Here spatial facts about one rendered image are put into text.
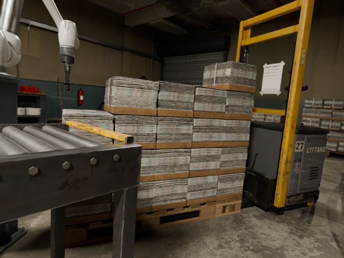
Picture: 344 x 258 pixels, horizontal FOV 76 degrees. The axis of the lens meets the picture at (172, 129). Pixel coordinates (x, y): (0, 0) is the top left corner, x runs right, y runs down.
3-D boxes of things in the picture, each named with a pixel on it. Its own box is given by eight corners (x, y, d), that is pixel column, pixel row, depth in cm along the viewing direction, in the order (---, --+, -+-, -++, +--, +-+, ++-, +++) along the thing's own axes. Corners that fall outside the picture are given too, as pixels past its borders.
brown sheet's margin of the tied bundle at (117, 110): (108, 111, 150) (109, 105, 149) (149, 113, 163) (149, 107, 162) (113, 113, 136) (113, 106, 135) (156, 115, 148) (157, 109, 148)
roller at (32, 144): (-3, 133, 81) (10, 141, 84) (42, 166, 50) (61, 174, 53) (6, 122, 82) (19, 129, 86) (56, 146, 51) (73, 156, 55)
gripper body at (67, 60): (74, 56, 136) (73, 71, 137) (73, 58, 143) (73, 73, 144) (60, 54, 132) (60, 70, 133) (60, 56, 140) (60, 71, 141)
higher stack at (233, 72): (190, 198, 220) (202, 65, 205) (214, 195, 233) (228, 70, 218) (214, 217, 186) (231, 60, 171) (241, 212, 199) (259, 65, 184)
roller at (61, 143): (18, 132, 85) (28, 140, 88) (71, 159, 54) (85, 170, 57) (27, 122, 87) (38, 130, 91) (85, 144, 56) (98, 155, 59)
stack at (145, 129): (59, 218, 167) (61, 108, 158) (191, 198, 220) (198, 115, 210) (59, 250, 133) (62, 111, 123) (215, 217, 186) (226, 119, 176)
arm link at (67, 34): (76, 46, 134) (78, 50, 146) (77, 19, 132) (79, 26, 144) (56, 43, 130) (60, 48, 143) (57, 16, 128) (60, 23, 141)
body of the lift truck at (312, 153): (232, 186, 264) (240, 119, 255) (264, 181, 289) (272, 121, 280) (284, 214, 203) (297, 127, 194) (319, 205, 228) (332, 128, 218)
